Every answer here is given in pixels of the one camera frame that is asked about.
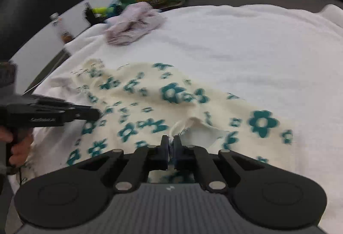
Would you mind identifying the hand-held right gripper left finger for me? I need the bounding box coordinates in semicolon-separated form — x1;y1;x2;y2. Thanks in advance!
72;135;170;193

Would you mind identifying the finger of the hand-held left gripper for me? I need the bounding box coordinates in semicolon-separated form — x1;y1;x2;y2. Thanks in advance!
61;102;102;122

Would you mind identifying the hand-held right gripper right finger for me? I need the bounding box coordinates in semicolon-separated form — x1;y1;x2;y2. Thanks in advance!
173;135;271;193

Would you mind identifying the cream teal floral garment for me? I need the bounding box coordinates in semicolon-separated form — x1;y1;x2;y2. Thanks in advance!
20;58;294;183

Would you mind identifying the person's left hand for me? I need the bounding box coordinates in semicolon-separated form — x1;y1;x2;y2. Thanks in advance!
0;127;34;168

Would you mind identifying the small bottle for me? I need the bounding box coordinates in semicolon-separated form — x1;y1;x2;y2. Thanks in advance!
50;12;73;44

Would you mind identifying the lilac crumpled cloth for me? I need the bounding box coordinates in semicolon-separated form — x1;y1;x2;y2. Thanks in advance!
104;3;167;47

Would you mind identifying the black and yellow-green object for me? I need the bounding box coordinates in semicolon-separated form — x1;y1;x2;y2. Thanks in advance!
84;3;124;25

